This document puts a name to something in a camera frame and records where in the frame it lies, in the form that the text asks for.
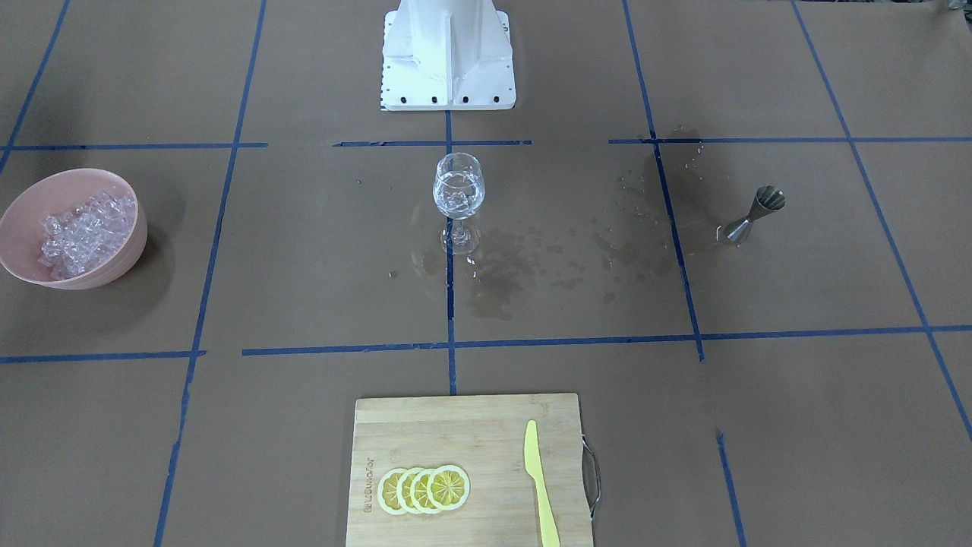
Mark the pink bowl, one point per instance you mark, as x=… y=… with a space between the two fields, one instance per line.
x=21 y=233

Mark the yellow plastic knife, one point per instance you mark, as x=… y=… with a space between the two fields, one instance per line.
x=548 y=532

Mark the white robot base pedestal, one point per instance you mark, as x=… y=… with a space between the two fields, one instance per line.
x=447 y=56

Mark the lemon slice top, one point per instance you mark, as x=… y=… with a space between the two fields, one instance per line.
x=448 y=487

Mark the pile of clear ice cubes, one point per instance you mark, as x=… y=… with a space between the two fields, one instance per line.
x=86 y=236

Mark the steel double jigger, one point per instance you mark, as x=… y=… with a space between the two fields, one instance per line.
x=769 y=199

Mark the clear wine glass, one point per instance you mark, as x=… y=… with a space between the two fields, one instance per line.
x=459 y=192

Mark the bamboo cutting board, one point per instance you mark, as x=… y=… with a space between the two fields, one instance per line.
x=484 y=435

